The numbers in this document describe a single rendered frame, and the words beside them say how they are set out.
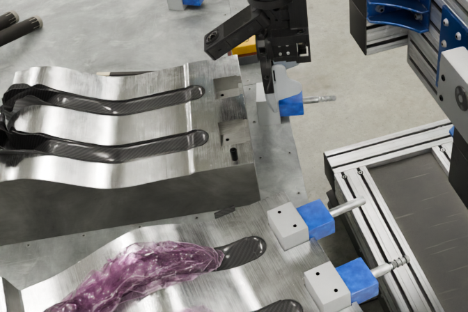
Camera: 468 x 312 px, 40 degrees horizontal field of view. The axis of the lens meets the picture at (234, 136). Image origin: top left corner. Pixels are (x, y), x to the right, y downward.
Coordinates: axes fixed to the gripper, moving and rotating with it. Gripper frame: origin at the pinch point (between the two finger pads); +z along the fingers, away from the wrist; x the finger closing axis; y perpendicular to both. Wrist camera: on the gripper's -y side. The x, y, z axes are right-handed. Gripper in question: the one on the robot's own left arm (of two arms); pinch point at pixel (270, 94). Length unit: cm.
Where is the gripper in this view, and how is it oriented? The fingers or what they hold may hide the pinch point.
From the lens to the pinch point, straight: 108.2
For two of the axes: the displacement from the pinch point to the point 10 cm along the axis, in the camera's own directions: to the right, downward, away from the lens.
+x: 0.3, -6.9, 7.2
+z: 1.4, 7.2, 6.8
